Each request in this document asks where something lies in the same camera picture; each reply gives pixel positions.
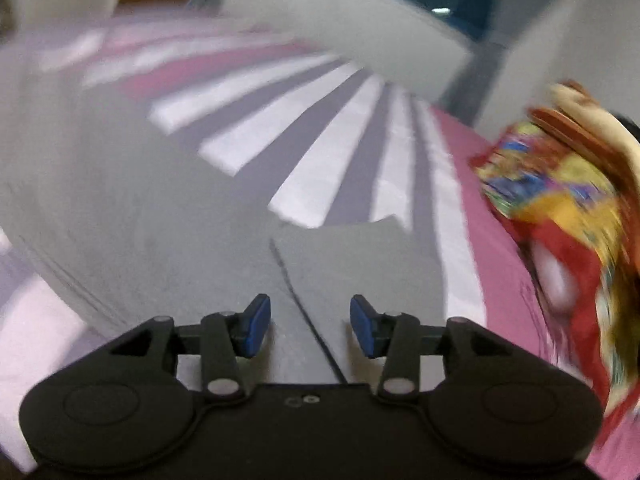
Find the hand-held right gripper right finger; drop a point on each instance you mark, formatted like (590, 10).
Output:
(364, 327)

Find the colourful printed cloth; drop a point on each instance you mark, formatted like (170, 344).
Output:
(565, 210)

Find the striped pink and purple bedsheet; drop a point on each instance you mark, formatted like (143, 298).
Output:
(320, 170)

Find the grey towel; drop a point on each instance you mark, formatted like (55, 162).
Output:
(150, 220)

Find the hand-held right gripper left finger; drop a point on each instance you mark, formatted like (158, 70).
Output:
(256, 325)

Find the brown and beige cloth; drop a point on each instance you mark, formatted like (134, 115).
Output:
(585, 115)

